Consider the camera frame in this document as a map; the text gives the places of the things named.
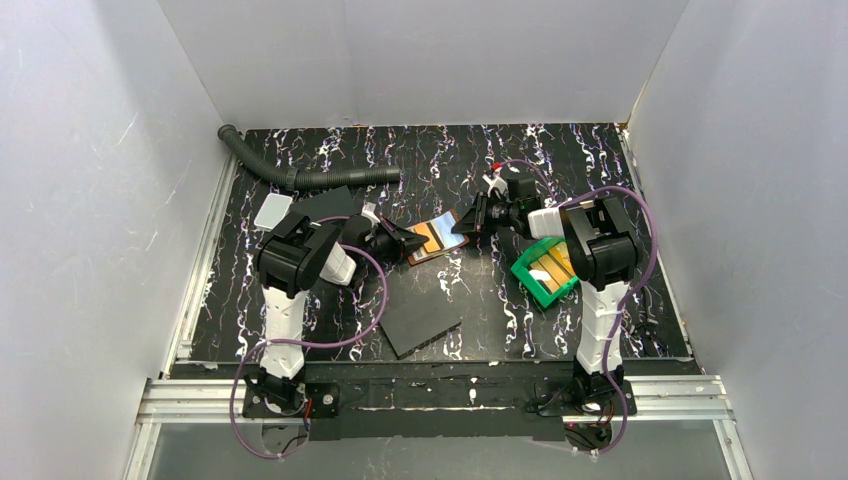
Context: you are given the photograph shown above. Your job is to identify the gold credit card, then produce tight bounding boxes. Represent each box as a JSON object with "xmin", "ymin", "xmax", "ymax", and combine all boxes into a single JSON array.
[{"xmin": 410, "ymin": 221, "xmax": 444, "ymax": 260}]

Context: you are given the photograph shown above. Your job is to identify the brown leather card holder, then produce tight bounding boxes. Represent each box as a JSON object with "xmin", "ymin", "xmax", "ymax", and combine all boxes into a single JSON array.
[{"xmin": 407, "ymin": 210, "xmax": 469, "ymax": 266}]

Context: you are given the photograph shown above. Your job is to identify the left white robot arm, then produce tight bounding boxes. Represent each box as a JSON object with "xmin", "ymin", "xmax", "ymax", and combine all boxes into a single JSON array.
[{"xmin": 245, "ymin": 213, "xmax": 429, "ymax": 403}]

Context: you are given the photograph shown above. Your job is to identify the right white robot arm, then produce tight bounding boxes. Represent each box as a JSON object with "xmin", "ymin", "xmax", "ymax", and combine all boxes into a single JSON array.
[{"xmin": 452, "ymin": 176, "xmax": 642, "ymax": 403}]

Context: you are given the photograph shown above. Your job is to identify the green plastic card tray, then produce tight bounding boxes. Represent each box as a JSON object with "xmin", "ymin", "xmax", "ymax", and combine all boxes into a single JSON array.
[{"xmin": 510, "ymin": 237, "xmax": 579, "ymax": 309}]

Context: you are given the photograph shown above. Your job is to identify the cards in green tray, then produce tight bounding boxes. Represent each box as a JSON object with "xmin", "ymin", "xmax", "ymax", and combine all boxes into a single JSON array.
[{"xmin": 527, "ymin": 238, "xmax": 577, "ymax": 298}]

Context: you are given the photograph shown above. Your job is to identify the black foam block front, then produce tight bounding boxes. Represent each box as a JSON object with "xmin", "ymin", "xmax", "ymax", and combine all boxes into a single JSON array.
[{"xmin": 379, "ymin": 291, "xmax": 462, "ymax": 359}]

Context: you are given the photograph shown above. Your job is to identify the white plastic box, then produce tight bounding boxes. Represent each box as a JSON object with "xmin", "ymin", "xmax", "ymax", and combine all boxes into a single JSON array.
[{"xmin": 254, "ymin": 193, "xmax": 293, "ymax": 232}]

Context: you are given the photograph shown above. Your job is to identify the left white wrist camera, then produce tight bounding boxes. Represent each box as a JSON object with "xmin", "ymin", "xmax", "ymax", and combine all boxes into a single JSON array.
[{"xmin": 361, "ymin": 202, "xmax": 381, "ymax": 225}]

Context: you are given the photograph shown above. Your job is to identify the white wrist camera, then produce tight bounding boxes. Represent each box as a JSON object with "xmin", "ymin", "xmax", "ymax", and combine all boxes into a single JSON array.
[
  {"xmin": 482, "ymin": 163, "xmax": 508, "ymax": 199},
  {"xmin": 361, "ymin": 202, "xmax": 381, "ymax": 225}
]

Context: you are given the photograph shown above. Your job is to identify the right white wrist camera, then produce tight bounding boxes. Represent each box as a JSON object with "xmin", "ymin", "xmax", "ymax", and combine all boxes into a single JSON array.
[{"xmin": 482, "ymin": 163, "xmax": 508, "ymax": 199}]

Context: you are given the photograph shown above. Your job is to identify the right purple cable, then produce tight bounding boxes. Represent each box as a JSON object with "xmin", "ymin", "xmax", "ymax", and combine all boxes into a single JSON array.
[{"xmin": 500, "ymin": 158, "xmax": 661, "ymax": 458}]

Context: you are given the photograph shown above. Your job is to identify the black corrugated hose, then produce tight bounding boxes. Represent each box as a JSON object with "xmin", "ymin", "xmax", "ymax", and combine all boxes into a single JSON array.
[{"xmin": 217, "ymin": 123, "xmax": 403, "ymax": 192}]

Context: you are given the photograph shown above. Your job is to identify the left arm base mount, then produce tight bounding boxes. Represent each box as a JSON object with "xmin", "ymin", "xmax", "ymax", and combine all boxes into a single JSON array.
[{"xmin": 241, "ymin": 369, "xmax": 341, "ymax": 454}]

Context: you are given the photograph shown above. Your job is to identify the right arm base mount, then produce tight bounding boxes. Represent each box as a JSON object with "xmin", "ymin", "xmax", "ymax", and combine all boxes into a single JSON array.
[{"xmin": 524, "ymin": 377, "xmax": 638, "ymax": 455}]

